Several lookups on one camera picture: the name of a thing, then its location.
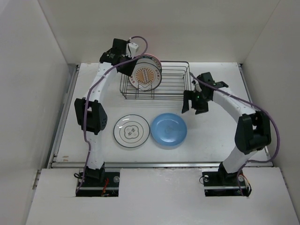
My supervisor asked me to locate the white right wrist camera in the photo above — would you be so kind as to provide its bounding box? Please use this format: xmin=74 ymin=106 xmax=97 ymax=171
xmin=192 ymin=80 xmax=202 ymax=93

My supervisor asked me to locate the orange sunburst plate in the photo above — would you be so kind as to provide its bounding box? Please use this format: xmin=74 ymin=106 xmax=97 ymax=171
xmin=129 ymin=63 xmax=162 ymax=91

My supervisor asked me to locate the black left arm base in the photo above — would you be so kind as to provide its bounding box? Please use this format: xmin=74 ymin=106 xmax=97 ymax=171
xmin=74 ymin=168 xmax=120 ymax=197

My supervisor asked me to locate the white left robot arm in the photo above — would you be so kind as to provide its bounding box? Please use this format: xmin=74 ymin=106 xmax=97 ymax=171
xmin=74 ymin=38 xmax=139 ymax=186

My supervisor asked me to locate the pink plate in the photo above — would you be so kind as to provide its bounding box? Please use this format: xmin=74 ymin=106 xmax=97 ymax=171
xmin=139 ymin=54 xmax=161 ymax=64

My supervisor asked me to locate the white plate black rim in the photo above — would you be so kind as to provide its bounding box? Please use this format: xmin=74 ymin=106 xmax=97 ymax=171
xmin=113 ymin=114 xmax=150 ymax=149

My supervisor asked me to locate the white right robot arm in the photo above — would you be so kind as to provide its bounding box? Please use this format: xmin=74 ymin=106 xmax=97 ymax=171
xmin=181 ymin=72 xmax=271 ymax=186

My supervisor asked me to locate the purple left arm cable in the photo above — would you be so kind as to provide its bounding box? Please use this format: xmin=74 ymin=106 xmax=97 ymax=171
xmin=76 ymin=36 xmax=149 ymax=195

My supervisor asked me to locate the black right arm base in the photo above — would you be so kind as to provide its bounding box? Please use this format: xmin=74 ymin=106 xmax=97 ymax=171
xmin=199 ymin=171 xmax=252 ymax=197

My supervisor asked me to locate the teal rim lettered plate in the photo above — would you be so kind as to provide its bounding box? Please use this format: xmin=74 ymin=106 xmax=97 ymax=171
xmin=137 ymin=54 xmax=162 ymax=71

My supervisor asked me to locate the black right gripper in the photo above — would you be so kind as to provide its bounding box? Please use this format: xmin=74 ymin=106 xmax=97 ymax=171
xmin=181 ymin=90 xmax=210 ymax=115

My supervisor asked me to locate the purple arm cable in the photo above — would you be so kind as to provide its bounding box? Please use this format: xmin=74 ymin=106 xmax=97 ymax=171
xmin=189 ymin=73 xmax=280 ymax=196
xmin=76 ymin=36 xmax=149 ymax=195

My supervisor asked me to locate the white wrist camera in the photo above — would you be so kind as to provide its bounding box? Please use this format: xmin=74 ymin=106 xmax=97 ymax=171
xmin=192 ymin=80 xmax=202 ymax=93
xmin=126 ymin=38 xmax=139 ymax=58

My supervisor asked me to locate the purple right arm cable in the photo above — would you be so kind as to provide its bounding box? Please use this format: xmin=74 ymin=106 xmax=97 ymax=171
xmin=189 ymin=73 xmax=280 ymax=196

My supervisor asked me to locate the metal wire dish rack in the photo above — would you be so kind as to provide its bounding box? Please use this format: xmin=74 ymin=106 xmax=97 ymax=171
xmin=120 ymin=61 xmax=192 ymax=100

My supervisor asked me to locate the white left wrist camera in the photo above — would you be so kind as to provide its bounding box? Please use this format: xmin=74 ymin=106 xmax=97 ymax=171
xmin=126 ymin=38 xmax=139 ymax=58

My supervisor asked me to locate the blue plate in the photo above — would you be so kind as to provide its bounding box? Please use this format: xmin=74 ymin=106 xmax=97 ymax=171
xmin=150 ymin=113 xmax=188 ymax=147

